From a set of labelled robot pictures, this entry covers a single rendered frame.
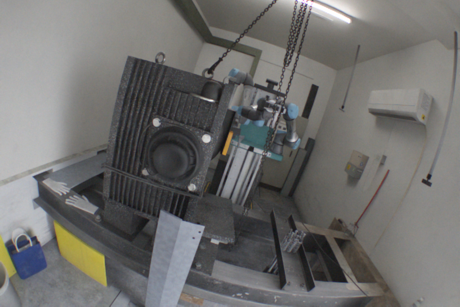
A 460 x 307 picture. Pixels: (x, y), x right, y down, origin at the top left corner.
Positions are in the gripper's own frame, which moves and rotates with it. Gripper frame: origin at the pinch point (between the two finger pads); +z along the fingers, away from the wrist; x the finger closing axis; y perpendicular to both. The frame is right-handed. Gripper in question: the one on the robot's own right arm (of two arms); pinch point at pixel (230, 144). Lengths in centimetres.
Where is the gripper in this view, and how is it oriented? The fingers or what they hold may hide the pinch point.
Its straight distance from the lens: 159.1
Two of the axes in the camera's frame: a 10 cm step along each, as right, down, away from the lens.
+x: -9.8, -1.8, -0.8
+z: -1.5, 9.6, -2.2
